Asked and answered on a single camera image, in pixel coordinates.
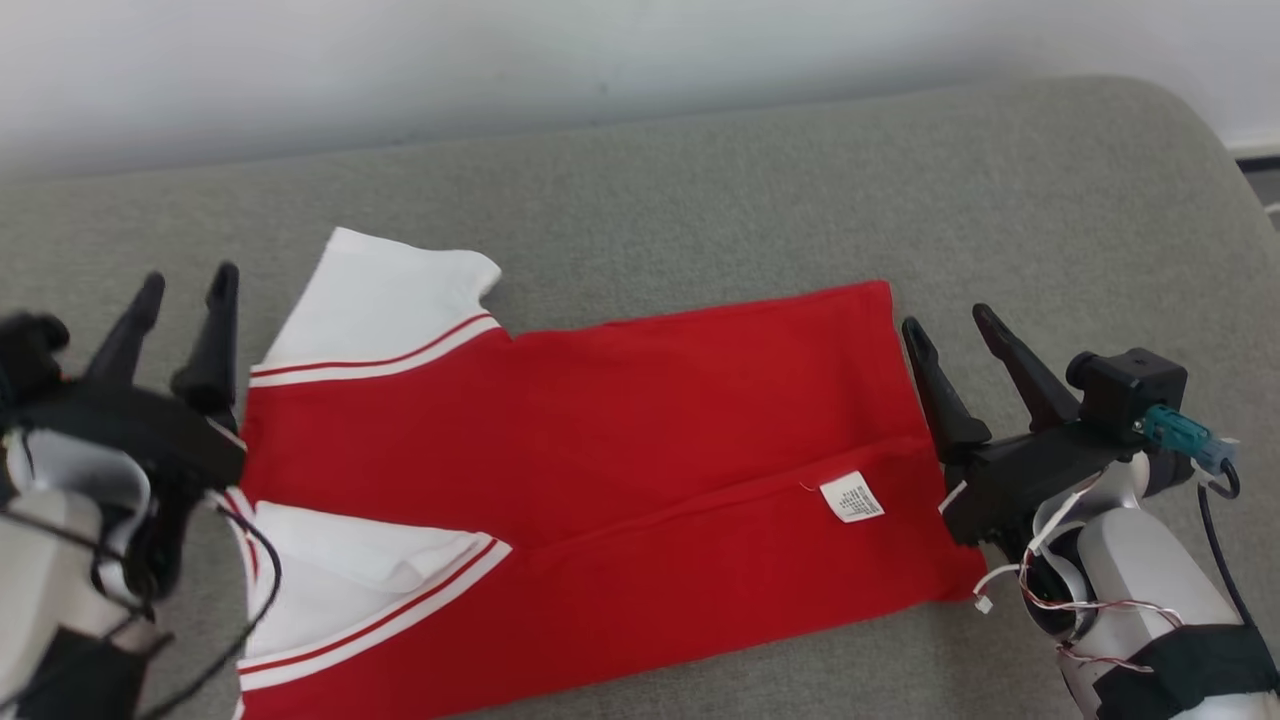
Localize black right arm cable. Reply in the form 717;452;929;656
1195;465;1263;631

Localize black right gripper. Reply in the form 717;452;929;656
902;303;1141;546

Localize red white twisted wires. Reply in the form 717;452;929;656
972;470;1186;673

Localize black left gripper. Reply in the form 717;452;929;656
15;262;247;601

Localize teal camera cable connector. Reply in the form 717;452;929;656
1140;405;1241;477

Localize red white basketball jersey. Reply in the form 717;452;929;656
232;227;991;720

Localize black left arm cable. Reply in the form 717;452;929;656
0;480;283;720

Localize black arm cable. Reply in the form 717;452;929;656
1195;465;1263;631
0;480;283;720

